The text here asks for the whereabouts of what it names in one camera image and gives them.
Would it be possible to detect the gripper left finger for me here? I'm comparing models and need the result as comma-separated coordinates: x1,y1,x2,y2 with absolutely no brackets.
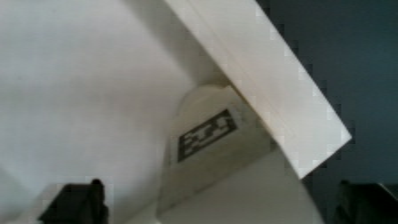
37,179,108,224

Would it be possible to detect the white leg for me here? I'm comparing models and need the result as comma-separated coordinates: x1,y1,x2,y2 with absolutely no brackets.
154,84,327,224

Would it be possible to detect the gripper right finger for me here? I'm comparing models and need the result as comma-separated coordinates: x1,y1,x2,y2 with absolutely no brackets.
332,180,398,224

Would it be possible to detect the white square tabletop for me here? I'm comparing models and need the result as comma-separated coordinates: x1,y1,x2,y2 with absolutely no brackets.
0,0,350,224

